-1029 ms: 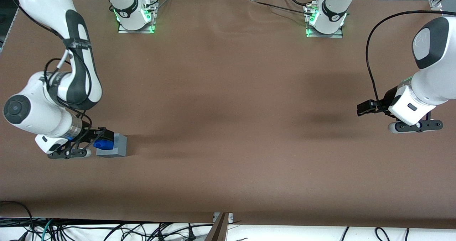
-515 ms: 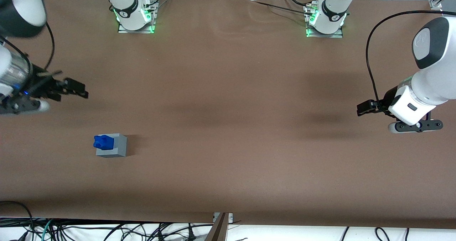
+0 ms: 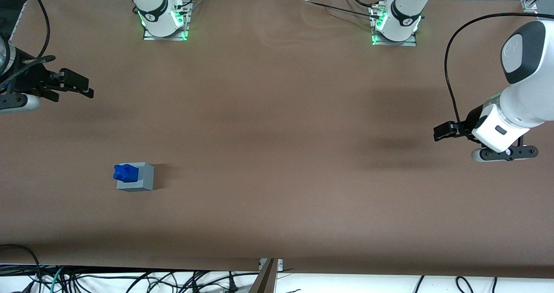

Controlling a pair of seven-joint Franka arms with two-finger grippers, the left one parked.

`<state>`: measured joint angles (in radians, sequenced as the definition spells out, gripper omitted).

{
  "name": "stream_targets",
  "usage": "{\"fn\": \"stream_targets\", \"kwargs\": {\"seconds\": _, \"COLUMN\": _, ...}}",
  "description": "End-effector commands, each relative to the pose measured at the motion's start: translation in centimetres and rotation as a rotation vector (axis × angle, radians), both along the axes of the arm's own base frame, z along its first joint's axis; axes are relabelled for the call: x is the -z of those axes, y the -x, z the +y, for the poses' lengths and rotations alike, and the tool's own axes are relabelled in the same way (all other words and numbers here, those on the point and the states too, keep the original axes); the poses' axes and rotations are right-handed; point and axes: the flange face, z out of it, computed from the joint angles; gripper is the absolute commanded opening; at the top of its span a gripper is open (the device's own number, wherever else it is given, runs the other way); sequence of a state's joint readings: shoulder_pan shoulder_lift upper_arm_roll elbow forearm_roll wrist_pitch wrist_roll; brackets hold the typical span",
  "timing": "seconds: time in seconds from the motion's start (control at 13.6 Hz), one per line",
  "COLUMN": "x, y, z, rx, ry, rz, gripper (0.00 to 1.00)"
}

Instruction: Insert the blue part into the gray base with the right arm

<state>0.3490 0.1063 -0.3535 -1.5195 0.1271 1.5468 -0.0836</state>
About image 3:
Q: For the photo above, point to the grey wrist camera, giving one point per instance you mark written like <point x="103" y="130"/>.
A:
<point x="504" y="153"/>
<point x="19" y="104"/>

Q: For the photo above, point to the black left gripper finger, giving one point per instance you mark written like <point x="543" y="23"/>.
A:
<point x="443" y="133"/>
<point x="459" y="126"/>

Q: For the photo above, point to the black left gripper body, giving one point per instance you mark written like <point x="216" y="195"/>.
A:
<point x="470" y="119"/>

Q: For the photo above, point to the metal table edge bracket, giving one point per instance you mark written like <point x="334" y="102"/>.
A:
<point x="265" y="280"/>

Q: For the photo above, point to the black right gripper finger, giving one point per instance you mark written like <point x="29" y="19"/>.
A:
<point x="82" y="93"/>
<point x="74" y="80"/>

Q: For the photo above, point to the gray cube base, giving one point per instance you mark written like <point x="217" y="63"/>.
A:
<point x="146" y="178"/>

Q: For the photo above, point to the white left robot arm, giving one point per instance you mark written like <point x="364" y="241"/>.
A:
<point x="528" y="98"/>

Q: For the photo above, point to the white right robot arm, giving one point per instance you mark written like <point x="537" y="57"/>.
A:
<point x="151" y="7"/>

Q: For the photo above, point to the blue plastic part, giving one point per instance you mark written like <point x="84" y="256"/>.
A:
<point x="125" y="173"/>

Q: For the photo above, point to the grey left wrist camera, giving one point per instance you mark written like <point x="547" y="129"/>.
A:
<point x="504" y="153"/>

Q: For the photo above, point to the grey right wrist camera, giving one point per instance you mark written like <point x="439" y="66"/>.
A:
<point x="19" y="104"/>

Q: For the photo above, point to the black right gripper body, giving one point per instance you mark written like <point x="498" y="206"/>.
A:
<point x="29" y="82"/>

